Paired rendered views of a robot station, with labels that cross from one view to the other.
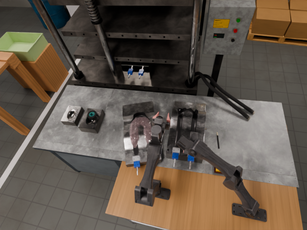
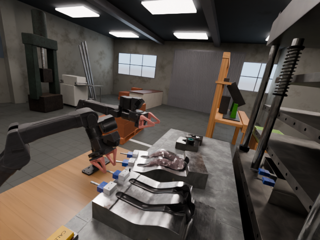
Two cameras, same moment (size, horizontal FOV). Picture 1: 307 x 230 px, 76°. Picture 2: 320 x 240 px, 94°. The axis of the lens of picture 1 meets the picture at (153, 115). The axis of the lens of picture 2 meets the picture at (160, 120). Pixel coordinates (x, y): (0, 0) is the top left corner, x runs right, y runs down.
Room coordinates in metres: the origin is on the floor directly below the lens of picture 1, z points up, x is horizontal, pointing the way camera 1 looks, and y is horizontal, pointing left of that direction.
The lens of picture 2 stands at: (0.72, -0.78, 1.42)
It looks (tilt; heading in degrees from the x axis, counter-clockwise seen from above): 16 degrees down; 91
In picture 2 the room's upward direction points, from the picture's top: 7 degrees clockwise
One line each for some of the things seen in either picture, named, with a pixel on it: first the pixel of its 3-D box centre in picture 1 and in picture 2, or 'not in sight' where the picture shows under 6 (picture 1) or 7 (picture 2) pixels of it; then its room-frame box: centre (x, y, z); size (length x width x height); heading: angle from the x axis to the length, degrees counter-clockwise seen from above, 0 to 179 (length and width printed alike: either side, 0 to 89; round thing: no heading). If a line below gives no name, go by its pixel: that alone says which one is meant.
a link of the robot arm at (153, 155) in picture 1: (150, 173); (99, 112); (0.34, 0.07, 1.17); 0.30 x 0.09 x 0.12; 159
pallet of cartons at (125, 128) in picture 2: not in sight; (121, 118); (-0.27, 2.58, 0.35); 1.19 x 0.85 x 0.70; 72
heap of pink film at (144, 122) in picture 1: (140, 129); (166, 158); (0.78, 0.12, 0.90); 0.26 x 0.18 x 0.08; 179
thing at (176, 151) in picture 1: (175, 157); (116, 174); (0.51, -0.10, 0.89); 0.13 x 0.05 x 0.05; 162
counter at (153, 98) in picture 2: not in sight; (147, 98); (-0.15, 6.13, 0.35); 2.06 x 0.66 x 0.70; 69
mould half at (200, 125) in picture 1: (187, 127); (157, 205); (0.75, -0.24, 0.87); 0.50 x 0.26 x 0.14; 162
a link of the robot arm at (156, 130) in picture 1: (155, 139); (123, 106); (0.50, 0.01, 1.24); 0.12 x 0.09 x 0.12; 159
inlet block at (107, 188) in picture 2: (190, 159); (102, 186); (0.48, -0.20, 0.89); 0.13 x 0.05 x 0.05; 162
